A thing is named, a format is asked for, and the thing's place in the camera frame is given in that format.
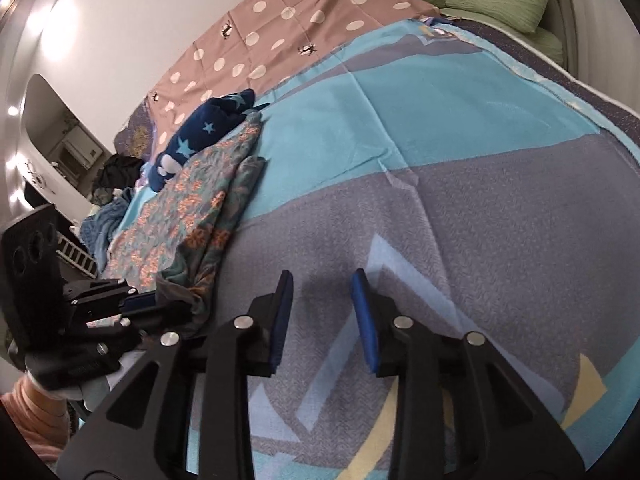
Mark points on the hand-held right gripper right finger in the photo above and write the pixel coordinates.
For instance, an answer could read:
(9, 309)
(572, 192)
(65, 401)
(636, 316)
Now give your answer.
(362, 321)

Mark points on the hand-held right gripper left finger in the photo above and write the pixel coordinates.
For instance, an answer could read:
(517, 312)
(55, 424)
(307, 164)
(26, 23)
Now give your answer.
(280, 321)

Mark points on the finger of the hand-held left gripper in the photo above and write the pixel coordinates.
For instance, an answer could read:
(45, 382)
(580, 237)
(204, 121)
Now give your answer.
(142, 303)
(117, 332)

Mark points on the teal floral shirt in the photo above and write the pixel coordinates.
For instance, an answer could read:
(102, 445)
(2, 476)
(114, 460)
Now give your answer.
(200, 195)

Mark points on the person's left forearm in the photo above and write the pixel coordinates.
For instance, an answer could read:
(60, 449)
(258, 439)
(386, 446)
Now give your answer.
(30, 415)

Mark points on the black clothes pile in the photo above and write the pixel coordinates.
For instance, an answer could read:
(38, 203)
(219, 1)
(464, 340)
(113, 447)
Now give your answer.
(117, 172)

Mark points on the white ladder rack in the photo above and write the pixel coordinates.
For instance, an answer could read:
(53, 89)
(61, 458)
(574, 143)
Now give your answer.
(75, 257)

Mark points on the grey-blue crumpled blanket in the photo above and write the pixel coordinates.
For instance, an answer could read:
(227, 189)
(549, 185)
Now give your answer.
(105, 225)

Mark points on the white cabinet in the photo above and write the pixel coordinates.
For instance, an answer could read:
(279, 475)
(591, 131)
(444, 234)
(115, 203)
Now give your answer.
(75, 152)

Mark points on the blue grey patterned bed cover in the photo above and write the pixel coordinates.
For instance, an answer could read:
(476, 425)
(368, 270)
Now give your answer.
(450, 185)

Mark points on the navy sheet with yellow print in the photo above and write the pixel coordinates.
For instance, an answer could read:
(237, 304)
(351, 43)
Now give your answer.
(132, 137)

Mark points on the navy star fleece blanket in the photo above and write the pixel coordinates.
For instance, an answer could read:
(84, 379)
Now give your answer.
(200, 130)

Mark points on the pink polka-dot sheet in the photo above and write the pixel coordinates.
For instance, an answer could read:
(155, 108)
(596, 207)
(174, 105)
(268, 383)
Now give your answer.
(300, 15)

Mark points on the green fitted sheet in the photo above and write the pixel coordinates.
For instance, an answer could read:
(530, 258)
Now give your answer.
(545, 45)

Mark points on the white wall decoration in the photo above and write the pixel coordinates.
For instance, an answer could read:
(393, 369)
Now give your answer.
(34, 174)

